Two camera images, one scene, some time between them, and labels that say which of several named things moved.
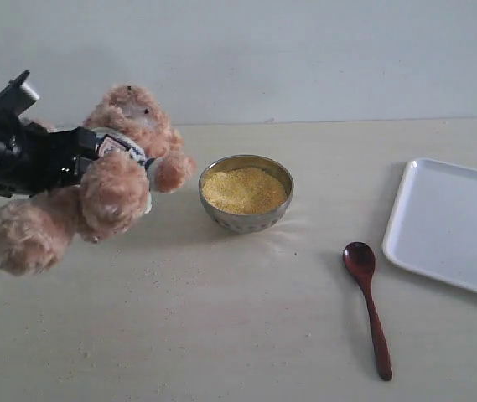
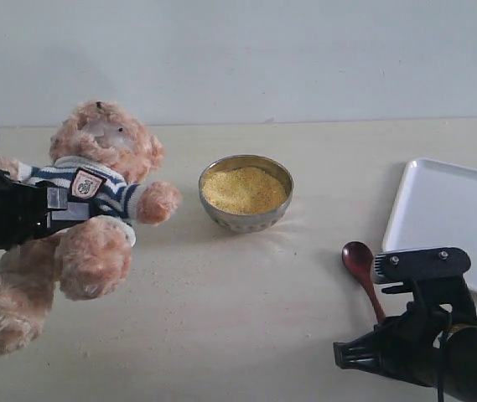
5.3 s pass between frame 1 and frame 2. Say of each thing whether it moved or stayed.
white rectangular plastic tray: stayed
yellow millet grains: stayed
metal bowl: stayed
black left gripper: moved
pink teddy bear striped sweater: moved
